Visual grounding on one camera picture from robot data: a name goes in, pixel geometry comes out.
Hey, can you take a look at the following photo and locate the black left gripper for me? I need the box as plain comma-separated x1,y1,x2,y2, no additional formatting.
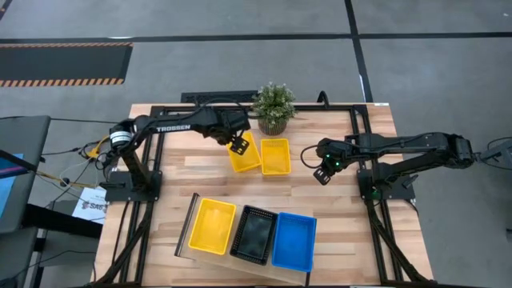
209,109,252,157

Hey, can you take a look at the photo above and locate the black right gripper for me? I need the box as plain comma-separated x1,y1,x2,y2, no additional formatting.
312,137,354,186

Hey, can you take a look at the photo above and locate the yellow slotted plastic basket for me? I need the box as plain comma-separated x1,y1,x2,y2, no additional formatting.
226,131,263,174
260,138,293,177
187,197,238,257

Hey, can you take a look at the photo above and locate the blue slotted plastic basket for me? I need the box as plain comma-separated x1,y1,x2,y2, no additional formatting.
270,211,318,274

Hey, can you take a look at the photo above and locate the black slotted plastic basket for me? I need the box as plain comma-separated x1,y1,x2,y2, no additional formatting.
229,204,279,266

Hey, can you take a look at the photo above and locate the wooden shelf with black legs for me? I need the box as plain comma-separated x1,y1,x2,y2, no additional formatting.
174,192,318,287

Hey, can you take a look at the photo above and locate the green plant in striped pot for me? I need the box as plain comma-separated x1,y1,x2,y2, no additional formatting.
251,81,298,138

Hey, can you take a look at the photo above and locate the black patterned floor mat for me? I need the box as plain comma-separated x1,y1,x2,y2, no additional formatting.
180,90,260,105

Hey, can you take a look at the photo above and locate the white printed paper sheet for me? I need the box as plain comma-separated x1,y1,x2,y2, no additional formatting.
71,185,110,226

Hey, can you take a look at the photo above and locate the black hazard-striped floor mat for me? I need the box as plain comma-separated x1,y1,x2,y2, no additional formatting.
0,41,134,89

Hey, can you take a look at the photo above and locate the grey desk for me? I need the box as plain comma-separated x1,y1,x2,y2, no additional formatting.
0,114,53,236

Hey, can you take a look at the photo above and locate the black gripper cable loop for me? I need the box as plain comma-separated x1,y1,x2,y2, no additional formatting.
299,143,322,170

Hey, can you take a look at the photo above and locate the black aluminium table frame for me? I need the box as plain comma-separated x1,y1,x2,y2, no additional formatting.
92,102,438,287

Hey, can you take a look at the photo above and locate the yellow cable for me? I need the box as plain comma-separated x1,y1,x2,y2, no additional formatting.
36,134,111,190

